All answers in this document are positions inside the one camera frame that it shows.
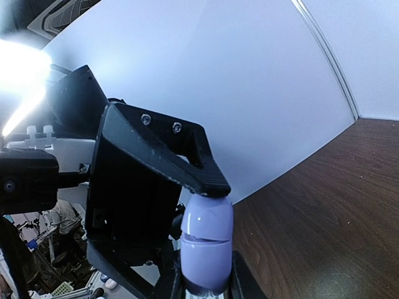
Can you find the purple round charging case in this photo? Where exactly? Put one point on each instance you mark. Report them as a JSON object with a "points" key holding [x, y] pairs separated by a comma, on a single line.
{"points": [[206, 251]]}

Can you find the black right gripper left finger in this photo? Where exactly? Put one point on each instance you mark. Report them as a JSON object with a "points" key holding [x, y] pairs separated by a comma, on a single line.
{"points": [[170, 284]]}

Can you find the right aluminium frame post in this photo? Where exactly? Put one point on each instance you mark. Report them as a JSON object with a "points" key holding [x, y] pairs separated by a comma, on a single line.
{"points": [[329, 55]]}

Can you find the seated person in background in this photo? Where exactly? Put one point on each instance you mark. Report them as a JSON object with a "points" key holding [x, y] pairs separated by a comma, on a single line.
{"points": [[63, 216]]}

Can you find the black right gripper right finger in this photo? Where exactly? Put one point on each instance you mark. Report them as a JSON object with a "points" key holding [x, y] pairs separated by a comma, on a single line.
{"points": [[242, 284]]}

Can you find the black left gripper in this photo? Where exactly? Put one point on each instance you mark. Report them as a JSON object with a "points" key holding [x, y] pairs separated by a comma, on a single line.
{"points": [[139, 157]]}

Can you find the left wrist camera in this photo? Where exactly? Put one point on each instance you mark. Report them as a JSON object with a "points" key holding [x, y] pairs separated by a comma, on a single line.
{"points": [[38, 168]]}

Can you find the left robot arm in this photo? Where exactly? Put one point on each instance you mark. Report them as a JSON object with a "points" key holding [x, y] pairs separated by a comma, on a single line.
{"points": [[78, 104]]}

